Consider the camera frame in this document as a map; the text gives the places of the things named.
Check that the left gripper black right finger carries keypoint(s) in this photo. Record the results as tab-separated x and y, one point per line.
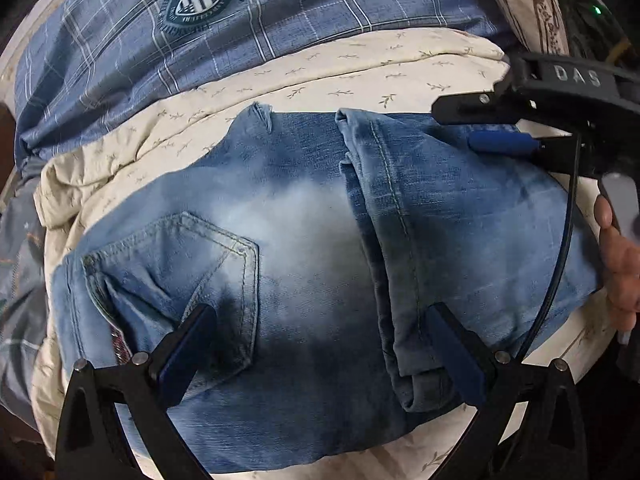
527	424

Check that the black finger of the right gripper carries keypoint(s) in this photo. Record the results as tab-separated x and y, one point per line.
513	143
480	108

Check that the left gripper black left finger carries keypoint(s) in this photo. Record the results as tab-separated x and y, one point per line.
91	442

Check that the blue denim jeans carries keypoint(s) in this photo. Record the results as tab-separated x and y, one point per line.
319	240

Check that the person's right hand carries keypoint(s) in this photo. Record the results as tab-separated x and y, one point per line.
622	267

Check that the cream leaf-print quilt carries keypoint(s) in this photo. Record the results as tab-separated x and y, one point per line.
379	72

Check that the grey patterned bed sheet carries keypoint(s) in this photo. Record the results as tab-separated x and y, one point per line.
23	298

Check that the blue plaid pillow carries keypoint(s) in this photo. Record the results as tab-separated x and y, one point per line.
95	63

